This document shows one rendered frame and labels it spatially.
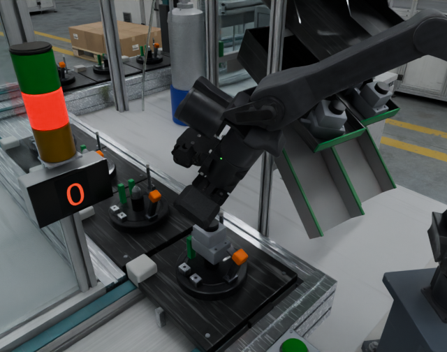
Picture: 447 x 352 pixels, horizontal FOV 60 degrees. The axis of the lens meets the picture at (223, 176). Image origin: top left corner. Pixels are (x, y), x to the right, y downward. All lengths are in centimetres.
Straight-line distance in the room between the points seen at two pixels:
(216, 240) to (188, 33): 96
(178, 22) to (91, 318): 107
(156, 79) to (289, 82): 155
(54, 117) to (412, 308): 58
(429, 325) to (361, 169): 46
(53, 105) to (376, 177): 76
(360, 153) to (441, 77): 362
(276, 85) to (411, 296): 40
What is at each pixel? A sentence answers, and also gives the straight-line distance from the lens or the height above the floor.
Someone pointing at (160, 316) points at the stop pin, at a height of 96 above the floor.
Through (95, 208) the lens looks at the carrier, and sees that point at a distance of 99.
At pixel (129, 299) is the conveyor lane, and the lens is 81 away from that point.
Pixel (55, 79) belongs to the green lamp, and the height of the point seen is 137.
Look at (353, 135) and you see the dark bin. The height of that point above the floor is 120.
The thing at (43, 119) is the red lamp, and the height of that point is 133.
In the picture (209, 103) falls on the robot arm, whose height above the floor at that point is 135.
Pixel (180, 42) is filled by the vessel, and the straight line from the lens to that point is 151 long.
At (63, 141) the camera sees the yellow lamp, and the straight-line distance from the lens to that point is 58.
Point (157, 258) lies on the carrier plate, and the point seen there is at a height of 97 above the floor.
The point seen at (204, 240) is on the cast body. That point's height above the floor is 107.
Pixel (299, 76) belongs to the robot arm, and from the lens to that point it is 47.
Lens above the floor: 153
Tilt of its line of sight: 32 degrees down
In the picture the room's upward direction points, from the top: straight up
